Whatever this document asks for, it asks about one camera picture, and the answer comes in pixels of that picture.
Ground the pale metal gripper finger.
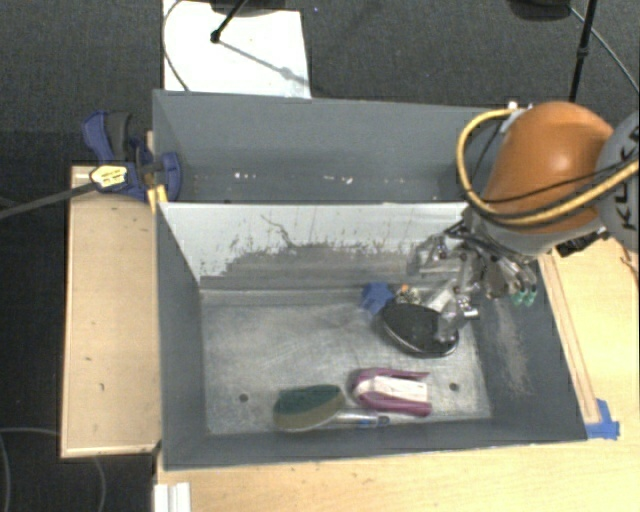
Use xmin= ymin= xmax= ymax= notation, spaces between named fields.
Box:
xmin=396 ymin=284 xmax=426 ymax=307
xmin=431 ymin=288 xmax=482 ymax=351

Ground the small blue object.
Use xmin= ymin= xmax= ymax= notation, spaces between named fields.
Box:
xmin=360 ymin=282 xmax=397 ymax=317

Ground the black oval case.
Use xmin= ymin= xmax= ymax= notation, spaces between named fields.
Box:
xmin=381 ymin=301 xmax=462 ymax=358

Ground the purple and white stapler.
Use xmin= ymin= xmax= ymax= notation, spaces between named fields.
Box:
xmin=348 ymin=367 xmax=434 ymax=418

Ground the grey metal bin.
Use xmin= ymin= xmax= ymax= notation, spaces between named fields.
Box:
xmin=151 ymin=88 xmax=589 ymax=471

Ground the silver and blue pen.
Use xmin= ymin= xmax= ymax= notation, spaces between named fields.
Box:
xmin=328 ymin=408 xmax=392 ymax=429

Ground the green and yellow sponge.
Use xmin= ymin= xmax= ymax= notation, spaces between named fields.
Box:
xmin=272 ymin=383 xmax=348 ymax=434

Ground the pale wood board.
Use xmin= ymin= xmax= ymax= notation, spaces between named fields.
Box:
xmin=59 ymin=164 xmax=164 ymax=459

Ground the black cylinder on white bracket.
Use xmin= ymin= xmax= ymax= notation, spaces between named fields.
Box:
xmin=555 ymin=230 xmax=609 ymax=259

